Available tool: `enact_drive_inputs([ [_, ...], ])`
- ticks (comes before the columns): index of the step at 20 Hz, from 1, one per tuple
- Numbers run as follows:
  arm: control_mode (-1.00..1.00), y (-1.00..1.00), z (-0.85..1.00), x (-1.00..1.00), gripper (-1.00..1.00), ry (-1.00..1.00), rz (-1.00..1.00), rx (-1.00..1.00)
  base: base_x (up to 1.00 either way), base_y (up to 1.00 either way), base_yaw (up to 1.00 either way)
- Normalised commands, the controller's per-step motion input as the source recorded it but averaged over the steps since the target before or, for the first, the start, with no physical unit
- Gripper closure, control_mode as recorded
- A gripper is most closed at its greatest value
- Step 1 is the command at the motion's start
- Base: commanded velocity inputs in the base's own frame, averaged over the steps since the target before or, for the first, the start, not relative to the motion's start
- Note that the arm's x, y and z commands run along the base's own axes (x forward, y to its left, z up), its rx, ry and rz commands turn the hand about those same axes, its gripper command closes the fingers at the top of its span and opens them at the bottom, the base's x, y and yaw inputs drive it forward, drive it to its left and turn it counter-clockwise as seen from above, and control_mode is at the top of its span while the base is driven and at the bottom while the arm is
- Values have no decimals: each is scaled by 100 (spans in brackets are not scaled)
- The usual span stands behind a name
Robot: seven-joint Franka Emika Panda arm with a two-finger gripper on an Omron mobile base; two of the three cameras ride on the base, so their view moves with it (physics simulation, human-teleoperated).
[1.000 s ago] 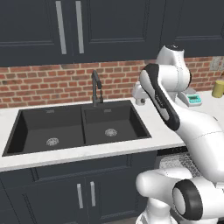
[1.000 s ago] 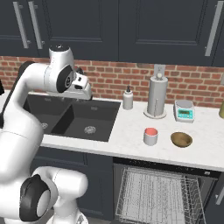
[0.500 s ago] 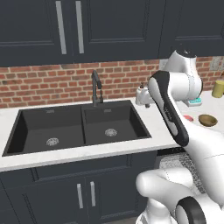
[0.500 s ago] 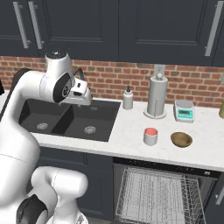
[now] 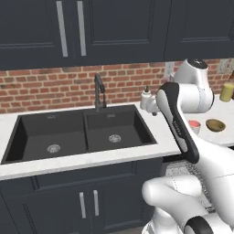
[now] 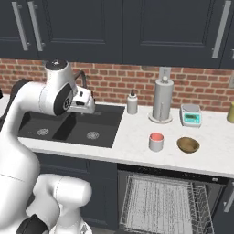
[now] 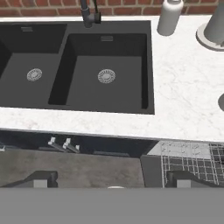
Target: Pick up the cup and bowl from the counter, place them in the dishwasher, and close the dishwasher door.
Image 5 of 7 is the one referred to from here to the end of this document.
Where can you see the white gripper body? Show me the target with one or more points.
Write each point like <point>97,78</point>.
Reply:
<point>152,103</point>

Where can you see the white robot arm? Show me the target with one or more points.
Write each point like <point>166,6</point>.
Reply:
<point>219,170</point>

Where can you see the red cup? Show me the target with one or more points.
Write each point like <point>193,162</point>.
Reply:
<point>195,125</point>

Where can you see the dishwasher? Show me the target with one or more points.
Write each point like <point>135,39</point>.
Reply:
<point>179,169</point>

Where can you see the olive brown bowl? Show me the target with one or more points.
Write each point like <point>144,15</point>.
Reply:
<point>215,125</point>

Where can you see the dark base cupboard door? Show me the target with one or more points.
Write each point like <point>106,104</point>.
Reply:
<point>122,204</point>
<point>51,210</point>

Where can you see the white soap dispenser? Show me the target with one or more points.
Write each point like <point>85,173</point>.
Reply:
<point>144,99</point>

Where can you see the black tap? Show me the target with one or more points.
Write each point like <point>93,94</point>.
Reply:
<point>99,91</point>

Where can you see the yellow green jar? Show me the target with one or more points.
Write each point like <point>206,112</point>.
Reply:
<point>226,92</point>

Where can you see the black double sink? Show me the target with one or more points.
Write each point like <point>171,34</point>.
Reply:
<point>76,134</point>

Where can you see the dark bottle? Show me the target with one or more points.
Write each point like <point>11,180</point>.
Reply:
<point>232,79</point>

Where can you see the dark false drawer front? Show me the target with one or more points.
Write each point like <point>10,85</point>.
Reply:
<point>85,175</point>

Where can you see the white wall socket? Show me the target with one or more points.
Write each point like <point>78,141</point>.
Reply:
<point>169,69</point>

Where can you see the dark wall cupboard door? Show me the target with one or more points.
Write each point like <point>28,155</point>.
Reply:
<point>122,30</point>
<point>30,30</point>
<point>201,27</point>

